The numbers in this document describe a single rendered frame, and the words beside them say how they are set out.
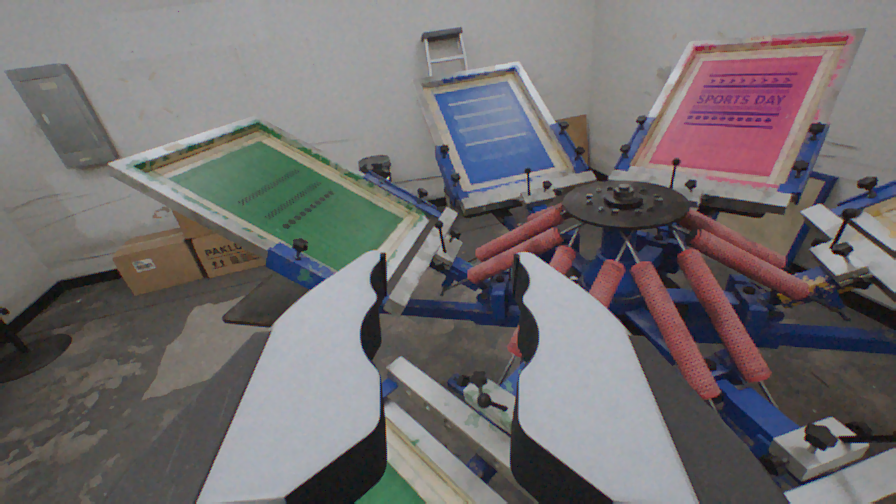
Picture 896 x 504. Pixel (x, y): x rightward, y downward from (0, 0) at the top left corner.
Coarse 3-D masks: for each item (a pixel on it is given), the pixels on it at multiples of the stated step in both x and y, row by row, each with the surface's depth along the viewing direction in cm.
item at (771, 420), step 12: (732, 396) 76; (744, 396) 76; (756, 396) 76; (732, 408) 76; (744, 408) 74; (756, 408) 74; (768, 408) 73; (732, 420) 77; (744, 420) 74; (756, 420) 72; (768, 420) 71; (780, 420) 71; (744, 432) 75; (756, 432) 72; (768, 432) 70; (780, 432) 69; (840, 468) 63
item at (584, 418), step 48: (528, 288) 10; (576, 288) 10; (528, 336) 10; (576, 336) 9; (624, 336) 9; (528, 384) 8; (576, 384) 8; (624, 384) 8; (528, 432) 7; (576, 432) 7; (624, 432) 7; (528, 480) 7; (576, 480) 6; (624, 480) 6; (672, 480) 6
